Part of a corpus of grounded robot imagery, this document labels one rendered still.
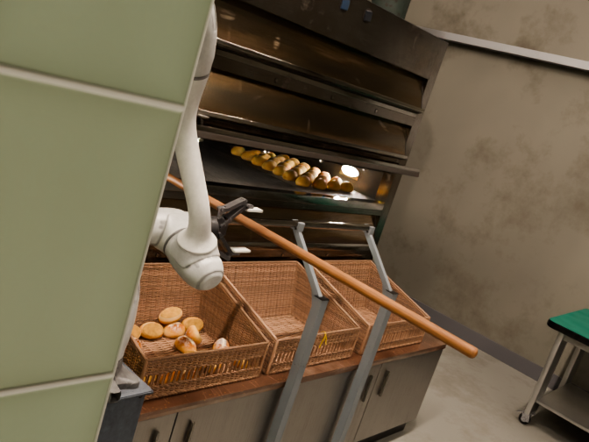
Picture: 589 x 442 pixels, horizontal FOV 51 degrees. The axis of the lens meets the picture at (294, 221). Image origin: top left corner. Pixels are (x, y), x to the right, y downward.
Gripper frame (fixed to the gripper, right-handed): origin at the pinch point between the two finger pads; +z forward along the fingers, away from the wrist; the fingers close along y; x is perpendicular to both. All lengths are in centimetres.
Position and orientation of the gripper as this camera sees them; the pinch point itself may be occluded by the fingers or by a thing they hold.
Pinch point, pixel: (251, 230)
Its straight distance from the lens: 193.6
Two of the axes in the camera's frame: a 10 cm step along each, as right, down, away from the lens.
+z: 6.6, 0.4, 7.5
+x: 6.9, 3.6, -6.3
